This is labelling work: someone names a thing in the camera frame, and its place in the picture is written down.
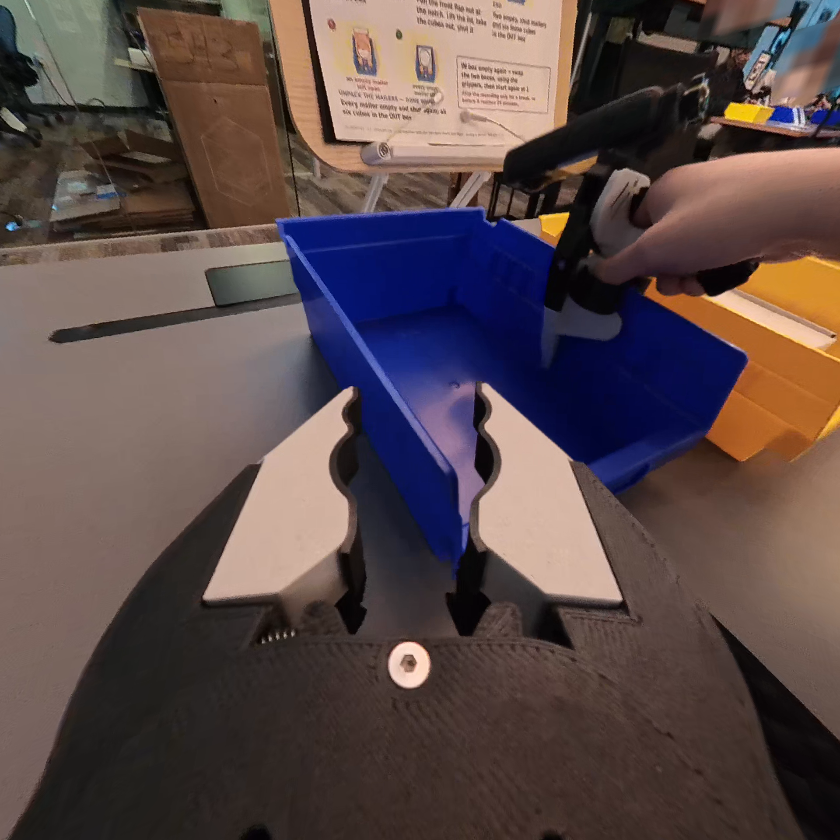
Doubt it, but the printed instruction sheet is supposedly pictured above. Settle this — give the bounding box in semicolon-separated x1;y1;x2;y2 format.
303;0;567;147

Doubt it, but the person's right forearm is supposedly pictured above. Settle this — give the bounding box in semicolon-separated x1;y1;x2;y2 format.
781;147;840;260

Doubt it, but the large brown cardboard sheet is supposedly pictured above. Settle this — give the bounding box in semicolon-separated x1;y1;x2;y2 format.
136;7;291;228

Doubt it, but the white metal board stand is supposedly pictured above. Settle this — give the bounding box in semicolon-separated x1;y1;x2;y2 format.
360;140;509;212

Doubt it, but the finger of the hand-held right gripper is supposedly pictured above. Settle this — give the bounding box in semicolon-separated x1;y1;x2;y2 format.
540;298;623;370

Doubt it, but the wooden sign board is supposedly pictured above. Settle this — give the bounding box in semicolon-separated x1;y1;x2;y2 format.
269;0;578;175

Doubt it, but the black office chair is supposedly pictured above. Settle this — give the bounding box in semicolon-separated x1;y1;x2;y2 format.
0;5;43;147

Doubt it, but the black wire rack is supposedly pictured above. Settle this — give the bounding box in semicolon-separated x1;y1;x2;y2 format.
489;172;565;219

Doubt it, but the blue plastic bin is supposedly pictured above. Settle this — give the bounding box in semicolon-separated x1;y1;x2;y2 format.
276;207;749;580

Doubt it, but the yellow plastic bin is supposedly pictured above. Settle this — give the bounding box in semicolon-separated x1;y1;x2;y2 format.
538;213;840;463

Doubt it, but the dark table grommet plate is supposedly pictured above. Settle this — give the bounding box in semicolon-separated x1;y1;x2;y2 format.
205;261;301;308

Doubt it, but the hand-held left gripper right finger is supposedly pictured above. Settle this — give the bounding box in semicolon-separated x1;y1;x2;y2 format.
445;382;624;636

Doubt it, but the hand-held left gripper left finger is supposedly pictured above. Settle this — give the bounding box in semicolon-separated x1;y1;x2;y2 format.
202;386;368;636

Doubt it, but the pile of flattened cardboard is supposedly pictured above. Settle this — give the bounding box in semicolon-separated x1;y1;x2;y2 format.
49;128;198;234

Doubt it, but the person's right hand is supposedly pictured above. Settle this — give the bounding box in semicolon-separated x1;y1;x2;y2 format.
592;151;788;298

